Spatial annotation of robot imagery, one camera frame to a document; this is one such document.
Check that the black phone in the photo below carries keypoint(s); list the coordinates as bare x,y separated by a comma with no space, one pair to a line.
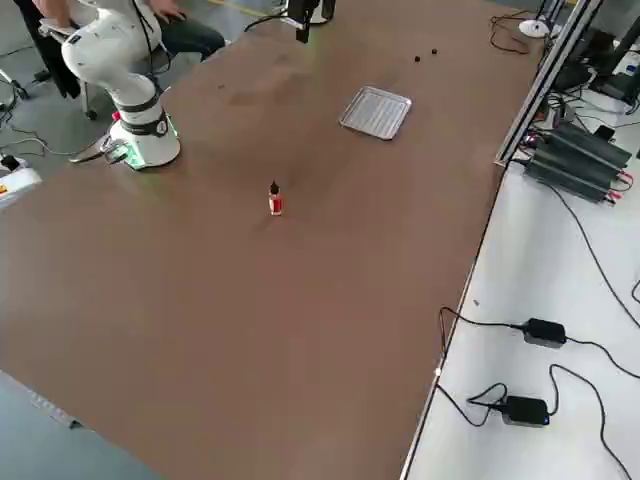
605,132

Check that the ribbed silver metal tray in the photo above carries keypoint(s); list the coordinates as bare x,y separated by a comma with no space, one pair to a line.
376,114

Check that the aluminium frame post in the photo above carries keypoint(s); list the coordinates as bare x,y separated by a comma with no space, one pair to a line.
543,85

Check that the person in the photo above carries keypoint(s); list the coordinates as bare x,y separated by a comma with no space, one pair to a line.
195,35

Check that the black office chair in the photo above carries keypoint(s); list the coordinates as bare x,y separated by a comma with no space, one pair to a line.
55,65

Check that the orange oil bottle black cap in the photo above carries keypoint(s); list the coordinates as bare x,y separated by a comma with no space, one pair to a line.
275,204

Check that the white desk lamp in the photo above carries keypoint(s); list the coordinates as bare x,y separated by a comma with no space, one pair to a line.
534,29

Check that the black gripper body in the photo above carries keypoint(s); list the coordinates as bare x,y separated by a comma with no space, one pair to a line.
302,10

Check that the black power supply unit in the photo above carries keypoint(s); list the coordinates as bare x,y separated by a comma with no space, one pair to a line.
595,142
570,175

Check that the white control box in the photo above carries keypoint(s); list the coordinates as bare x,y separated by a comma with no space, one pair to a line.
15,185

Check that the black power adapter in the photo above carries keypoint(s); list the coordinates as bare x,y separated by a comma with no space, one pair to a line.
545,331
525,410

